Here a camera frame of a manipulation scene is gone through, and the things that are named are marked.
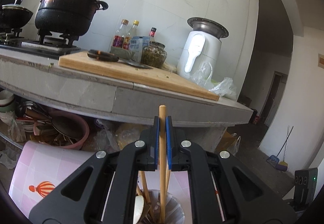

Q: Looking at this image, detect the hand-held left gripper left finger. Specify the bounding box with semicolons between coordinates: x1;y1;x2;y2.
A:
28;116;160;224

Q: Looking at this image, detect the white plastic bag liner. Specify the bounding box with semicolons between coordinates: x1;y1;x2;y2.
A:
137;189;186;224

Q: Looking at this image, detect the wooden cutting board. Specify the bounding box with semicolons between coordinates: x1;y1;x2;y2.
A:
59;51;220;101

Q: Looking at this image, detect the crumpled clear plastic bag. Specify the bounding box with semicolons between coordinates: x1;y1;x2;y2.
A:
0;148;17;169

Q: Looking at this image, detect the cardboard box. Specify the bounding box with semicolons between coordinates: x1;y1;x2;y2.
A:
215;131;241;156

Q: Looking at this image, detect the concrete counter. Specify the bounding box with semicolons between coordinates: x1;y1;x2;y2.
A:
0;45;254;128

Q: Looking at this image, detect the stack of ceramic bowls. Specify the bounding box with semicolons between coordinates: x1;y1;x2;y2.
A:
0;90;16;125

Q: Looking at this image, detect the white air fryer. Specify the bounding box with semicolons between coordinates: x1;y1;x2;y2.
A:
176;30;223;80

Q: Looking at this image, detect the glass jar of herbs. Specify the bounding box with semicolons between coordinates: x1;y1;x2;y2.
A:
141;42;168;69

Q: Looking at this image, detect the broom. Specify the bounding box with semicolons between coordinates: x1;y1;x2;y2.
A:
277;126;294;172

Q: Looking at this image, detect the bag of yellow food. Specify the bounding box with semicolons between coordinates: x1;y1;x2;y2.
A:
115;123;152;150

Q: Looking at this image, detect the pink plastic basin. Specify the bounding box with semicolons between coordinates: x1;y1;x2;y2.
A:
33;113;90;150

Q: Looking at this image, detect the black wok with lid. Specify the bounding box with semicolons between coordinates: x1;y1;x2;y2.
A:
0;0;34;30

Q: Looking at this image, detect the blue dustpan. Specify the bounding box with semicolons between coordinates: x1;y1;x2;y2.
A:
266;126;290;166

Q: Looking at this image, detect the single bamboo chopstick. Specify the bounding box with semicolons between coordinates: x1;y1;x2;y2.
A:
159;105;167;224
165;169;172;190
139;171;155;222

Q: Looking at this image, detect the gas stove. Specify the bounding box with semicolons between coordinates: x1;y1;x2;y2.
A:
0;28;81;59

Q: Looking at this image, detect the kitchen knife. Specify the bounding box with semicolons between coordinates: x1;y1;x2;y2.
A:
87;49;153;70

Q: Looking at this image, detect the black pot with steel lid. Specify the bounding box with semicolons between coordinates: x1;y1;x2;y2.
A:
35;0;109;37

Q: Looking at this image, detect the cream round plastic ladle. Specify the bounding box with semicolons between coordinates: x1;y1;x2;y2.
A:
133;195;145;224

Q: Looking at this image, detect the steel basin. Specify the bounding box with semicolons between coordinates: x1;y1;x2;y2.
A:
187;17;229;40

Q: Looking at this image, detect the crumpled grey plastic bag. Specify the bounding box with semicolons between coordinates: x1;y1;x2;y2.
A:
7;115;27;142

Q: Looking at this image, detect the steel utensil holder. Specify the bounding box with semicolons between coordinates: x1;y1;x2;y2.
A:
137;189;186;224

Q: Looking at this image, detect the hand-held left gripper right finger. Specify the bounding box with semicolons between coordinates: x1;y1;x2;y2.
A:
166;116;296;224

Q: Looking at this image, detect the sauce bottle with tan cap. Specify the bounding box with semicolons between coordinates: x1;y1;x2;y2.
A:
113;19;129;49

